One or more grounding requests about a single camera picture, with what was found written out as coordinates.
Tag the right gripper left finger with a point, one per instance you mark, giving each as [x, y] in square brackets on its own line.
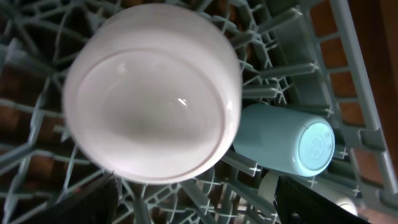
[96, 203]

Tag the pink bowl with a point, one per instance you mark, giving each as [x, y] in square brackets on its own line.
[155, 95]

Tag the light blue cup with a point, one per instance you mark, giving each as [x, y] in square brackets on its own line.
[285, 140]

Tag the grey dishwasher rack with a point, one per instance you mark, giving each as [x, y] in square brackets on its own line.
[302, 55]

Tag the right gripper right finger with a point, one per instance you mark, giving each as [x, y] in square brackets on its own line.
[295, 203]

